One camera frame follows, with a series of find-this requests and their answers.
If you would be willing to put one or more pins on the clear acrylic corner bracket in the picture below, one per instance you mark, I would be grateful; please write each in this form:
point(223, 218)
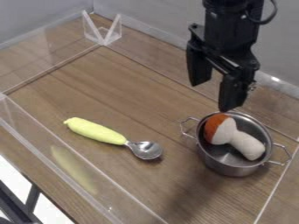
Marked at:
point(101, 35)

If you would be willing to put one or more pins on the clear acrylic enclosure wall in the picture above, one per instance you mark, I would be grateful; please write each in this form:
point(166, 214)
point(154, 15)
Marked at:
point(130, 86)

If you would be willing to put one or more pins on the plush orange-capped mushroom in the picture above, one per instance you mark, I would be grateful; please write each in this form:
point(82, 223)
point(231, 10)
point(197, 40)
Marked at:
point(221, 131)

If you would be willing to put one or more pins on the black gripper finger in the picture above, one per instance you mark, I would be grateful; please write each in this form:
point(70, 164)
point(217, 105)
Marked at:
point(198, 66)
point(234, 89)

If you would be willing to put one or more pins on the spoon with yellow handle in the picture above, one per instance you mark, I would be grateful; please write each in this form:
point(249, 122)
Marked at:
point(145, 150)

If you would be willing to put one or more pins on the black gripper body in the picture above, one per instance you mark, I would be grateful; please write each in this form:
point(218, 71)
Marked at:
point(227, 36)

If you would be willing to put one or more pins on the black table frame leg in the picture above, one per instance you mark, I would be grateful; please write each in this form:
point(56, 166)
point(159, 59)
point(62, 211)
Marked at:
point(19, 211)

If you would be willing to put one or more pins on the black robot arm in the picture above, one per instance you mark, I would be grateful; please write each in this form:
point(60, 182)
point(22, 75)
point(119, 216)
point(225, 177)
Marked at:
point(234, 4)

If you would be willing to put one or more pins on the silver pot with handles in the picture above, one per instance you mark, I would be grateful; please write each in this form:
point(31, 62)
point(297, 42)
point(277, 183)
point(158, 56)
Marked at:
point(222, 157)

